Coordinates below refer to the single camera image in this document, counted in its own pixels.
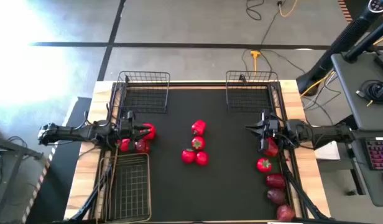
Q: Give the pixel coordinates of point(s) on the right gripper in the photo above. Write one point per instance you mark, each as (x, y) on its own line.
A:
(269, 130)

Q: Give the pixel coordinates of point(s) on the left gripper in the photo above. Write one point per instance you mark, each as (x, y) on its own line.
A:
(127, 130)

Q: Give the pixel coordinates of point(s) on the red bell pepper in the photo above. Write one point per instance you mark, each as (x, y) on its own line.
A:
(198, 127)
(153, 134)
(124, 145)

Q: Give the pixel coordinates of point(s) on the dark maroon apple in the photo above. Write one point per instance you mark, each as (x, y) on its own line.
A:
(143, 146)
(276, 196)

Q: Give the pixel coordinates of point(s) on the red tomato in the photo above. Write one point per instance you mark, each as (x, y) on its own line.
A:
(202, 158)
(198, 143)
(188, 156)
(264, 165)

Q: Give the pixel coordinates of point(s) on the red yellow apple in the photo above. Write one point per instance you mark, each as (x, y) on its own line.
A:
(285, 213)

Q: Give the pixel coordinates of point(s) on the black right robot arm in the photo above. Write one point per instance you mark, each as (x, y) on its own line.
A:
(319, 134)

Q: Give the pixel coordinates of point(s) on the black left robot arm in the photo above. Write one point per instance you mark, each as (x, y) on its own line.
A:
(70, 133)

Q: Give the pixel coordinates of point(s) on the black table mat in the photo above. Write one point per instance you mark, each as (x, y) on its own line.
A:
(225, 193)

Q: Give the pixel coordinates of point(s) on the white box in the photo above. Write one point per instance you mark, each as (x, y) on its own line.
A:
(329, 152)

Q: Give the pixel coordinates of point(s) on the black support strut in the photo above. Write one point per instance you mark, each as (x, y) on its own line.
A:
(92, 196)
(300, 192)

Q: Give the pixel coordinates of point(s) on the grey desk top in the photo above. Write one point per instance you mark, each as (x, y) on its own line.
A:
(350, 93)

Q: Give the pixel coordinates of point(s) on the black striped floor mat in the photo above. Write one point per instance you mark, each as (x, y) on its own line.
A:
(54, 186)

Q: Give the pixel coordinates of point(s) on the grey metal stand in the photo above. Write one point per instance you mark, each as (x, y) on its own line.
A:
(20, 149)

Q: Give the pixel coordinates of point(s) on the grey lower desk shelf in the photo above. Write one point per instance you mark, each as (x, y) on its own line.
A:
(365, 186)

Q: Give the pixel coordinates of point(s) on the backlit black keyboard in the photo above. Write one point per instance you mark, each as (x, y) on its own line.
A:
(378, 154)

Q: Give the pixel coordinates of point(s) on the black tower fan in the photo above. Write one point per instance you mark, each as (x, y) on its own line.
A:
(344, 40)

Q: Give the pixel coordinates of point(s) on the black monitor pole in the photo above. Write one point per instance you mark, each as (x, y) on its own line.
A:
(365, 42)

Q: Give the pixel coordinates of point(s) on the wooden slat panel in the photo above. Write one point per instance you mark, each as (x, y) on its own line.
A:
(345, 9)

